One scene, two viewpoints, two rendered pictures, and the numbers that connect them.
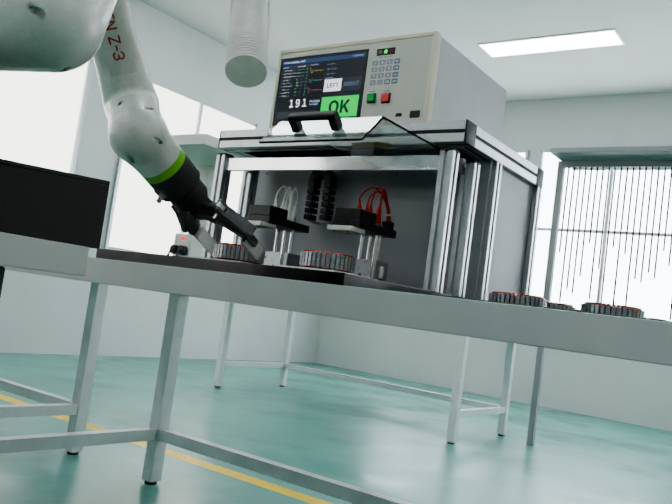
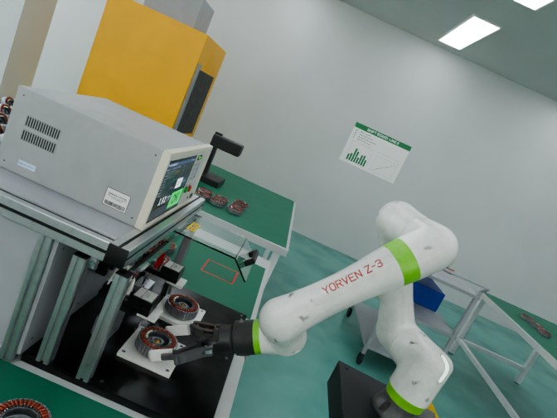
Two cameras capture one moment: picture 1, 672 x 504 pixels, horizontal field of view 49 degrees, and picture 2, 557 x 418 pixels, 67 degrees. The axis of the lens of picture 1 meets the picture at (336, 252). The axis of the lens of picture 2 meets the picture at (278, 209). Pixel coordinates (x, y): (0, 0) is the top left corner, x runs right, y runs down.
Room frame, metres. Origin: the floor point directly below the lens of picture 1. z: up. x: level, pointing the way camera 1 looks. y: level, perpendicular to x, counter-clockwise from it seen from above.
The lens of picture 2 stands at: (2.10, 1.14, 1.50)
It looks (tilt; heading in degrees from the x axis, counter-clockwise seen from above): 11 degrees down; 233
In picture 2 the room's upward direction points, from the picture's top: 25 degrees clockwise
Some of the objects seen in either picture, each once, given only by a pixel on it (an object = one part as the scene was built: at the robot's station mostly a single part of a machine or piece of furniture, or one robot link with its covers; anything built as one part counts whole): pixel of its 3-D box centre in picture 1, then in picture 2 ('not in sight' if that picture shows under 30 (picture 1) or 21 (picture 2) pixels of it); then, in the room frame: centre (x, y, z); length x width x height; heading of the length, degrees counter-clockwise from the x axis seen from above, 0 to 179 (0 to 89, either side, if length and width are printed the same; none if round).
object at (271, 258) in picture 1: (280, 264); (108, 322); (1.72, 0.13, 0.80); 0.08 x 0.05 x 0.06; 54
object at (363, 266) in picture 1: (366, 272); (142, 289); (1.58, -0.07, 0.80); 0.08 x 0.05 x 0.06; 54
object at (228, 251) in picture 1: (238, 254); (157, 342); (1.60, 0.21, 0.80); 0.11 x 0.11 x 0.04
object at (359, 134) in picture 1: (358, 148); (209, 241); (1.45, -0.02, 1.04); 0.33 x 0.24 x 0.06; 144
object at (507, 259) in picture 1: (507, 244); not in sight; (1.66, -0.39, 0.91); 0.28 x 0.03 x 0.32; 144
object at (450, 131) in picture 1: (379, 159); (105, 193); (1.79, -0.08, 1.09); 0.68 x 0.44 x 0.05; 54
